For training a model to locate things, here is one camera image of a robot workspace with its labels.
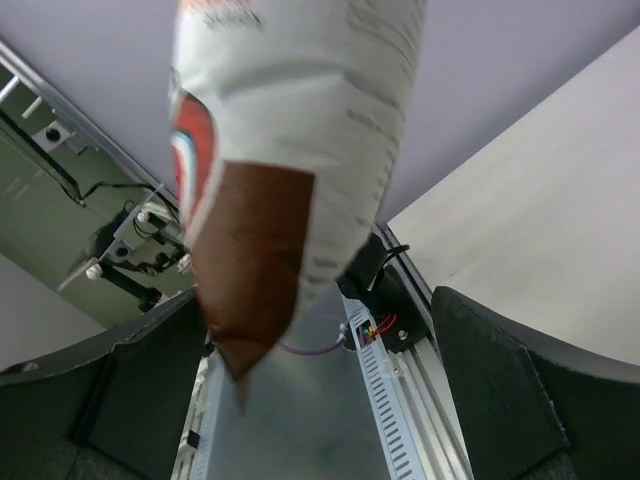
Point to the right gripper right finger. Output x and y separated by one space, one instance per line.
531 406

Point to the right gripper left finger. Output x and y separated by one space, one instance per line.
110 407

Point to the Chuba cassava chips bag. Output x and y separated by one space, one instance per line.
286 119

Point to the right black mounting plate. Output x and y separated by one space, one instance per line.
373 281

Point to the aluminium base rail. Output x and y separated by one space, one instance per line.
425 394

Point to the white slotted cable duct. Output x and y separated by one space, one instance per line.
380 375

